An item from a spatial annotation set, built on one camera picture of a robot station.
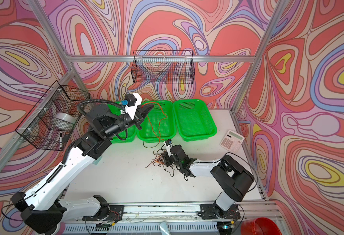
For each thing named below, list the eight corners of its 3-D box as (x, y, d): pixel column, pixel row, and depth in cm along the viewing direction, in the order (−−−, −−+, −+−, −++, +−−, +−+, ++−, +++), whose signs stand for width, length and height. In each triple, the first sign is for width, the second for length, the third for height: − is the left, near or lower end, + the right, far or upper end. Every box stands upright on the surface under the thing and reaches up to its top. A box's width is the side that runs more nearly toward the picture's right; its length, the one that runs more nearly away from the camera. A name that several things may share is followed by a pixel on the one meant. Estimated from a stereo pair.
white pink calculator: (219, 144, 100) (220, 142, 98) (227, 130, 108) (228, 129, 106) (236, 154, 95) (237, 152, 94) (244, 139, 103) (245, 137, 101)
